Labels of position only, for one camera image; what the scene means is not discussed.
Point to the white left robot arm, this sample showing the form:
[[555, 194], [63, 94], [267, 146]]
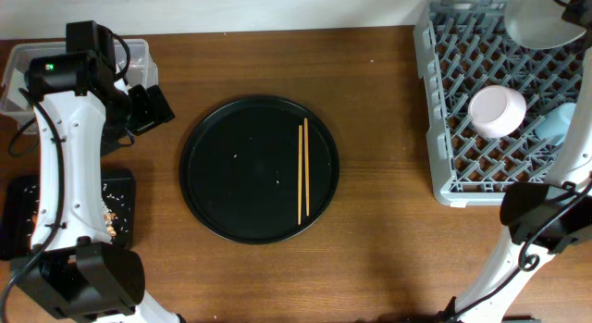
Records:
[[83, 109]]

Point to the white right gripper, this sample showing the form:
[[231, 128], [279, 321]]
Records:
[[581, 8]]

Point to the round black tray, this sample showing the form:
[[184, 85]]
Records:
[[238, 169]]

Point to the black rectangular tray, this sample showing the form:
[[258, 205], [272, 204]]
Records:
[[22, 201]]

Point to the light blue cup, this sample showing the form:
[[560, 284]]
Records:
[[555, 126]]

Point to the grey dishwasher rack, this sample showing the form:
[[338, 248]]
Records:
[[462, 47]]

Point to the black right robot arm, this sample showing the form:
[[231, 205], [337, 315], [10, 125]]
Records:
[[538, 219]]

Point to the wooden chopstick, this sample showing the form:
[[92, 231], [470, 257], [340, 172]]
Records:
[[299, 189], [306, 165]]

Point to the clear plastic bin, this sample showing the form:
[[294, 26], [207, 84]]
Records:
[[142, 70]]

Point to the white round plate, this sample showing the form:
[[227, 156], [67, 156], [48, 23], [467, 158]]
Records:
[[537, 24]]

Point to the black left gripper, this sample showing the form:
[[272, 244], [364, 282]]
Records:
[[153, 113]]

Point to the small white bowl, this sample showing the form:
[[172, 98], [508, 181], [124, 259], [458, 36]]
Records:
[[496, 111]]

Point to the rice and food scraps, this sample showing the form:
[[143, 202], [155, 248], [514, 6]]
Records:
[[109, 215]]

